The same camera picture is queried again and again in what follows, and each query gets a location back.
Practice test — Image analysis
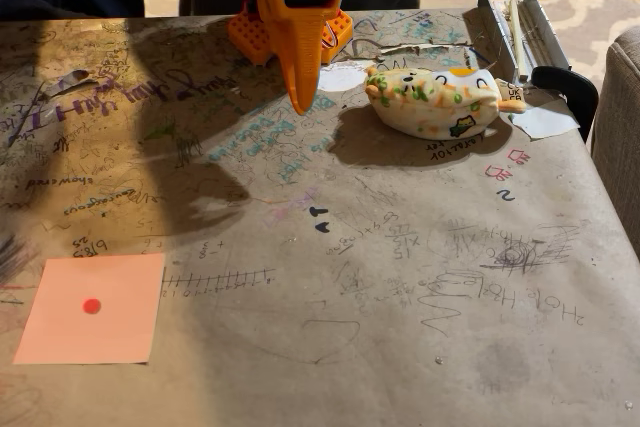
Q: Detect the white cat plush toy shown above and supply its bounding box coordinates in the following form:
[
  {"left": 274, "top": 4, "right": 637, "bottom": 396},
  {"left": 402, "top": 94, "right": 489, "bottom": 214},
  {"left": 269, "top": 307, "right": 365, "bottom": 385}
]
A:
[{"left": 363, "top": 65, "right": 528, "bottom": 140}]

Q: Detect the orange robot arm with base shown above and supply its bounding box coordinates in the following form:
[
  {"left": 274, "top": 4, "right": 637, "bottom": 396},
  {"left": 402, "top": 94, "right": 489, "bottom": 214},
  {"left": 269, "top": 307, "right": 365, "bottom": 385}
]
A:
[{"left": 227, "top": 0, "right": 354, "bottom": 67}]

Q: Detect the white torn paper patch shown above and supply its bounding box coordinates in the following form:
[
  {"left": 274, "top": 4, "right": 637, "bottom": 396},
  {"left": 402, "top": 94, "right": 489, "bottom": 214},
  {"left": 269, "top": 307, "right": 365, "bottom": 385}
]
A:
[
  {"left": 317, "top": 62, "right": 369, "bottom": 93},
  {"left": 509, "top": 96, "right": 581, "bottom": 141}
]

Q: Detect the brown scribbled paper table cover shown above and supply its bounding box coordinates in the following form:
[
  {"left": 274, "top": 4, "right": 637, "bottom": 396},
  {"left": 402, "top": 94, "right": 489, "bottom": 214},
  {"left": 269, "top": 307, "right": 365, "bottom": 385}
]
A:
[{"left": 0, "top": 7, "right": 640, "bottom": 427}]

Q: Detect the cream wooden stick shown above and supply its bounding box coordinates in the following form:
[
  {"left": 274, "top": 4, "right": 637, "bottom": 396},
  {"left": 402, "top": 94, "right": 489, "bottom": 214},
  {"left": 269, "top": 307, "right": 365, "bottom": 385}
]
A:
[{"left": 507, "top": 0, "right": 530, "bottom": 83}]

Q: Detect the grey yellow patterned rug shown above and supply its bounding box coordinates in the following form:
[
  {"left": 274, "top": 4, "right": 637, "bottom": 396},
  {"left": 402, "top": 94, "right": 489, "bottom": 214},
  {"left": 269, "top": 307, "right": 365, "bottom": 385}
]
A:
[{"left": 144, "top": 0, "right": 640, "bottom": 76}]

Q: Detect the pink square sticky note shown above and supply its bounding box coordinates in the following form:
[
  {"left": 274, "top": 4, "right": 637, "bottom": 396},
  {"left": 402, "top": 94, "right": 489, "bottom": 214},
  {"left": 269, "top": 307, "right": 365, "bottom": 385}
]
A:
[{"left": 12, "top": 252, "right": 166, "bottom": 366}]

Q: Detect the grey upholstered sofa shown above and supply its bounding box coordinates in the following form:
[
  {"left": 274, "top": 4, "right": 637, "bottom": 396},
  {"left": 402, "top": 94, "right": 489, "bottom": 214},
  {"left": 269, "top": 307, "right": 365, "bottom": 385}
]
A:
[{"left": 590, "top": 25, "right": 640, "bottom": 254}]

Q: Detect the red white servo cable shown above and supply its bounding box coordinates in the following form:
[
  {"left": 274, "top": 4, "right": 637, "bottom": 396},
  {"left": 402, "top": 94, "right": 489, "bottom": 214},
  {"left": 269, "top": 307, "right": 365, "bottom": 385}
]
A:
[{"left": 321, "top": 21, "right": 340, "bottom": 51}]

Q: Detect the black clamp handle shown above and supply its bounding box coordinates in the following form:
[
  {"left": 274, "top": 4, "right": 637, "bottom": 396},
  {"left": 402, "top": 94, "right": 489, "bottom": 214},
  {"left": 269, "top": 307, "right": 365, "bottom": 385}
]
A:
[{"left": 530, "top": 65, "right": 600, "bottom": 143}]

